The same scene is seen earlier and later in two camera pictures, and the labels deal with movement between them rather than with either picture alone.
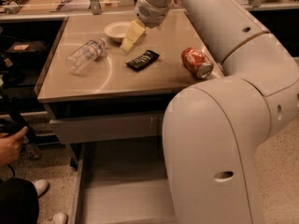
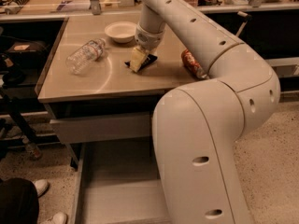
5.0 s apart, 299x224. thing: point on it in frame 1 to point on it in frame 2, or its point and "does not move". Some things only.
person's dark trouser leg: (19, 202) does not move
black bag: (25, 54) does not move
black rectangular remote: (143, 61) does not move
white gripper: (149, 12) to (148, 40)
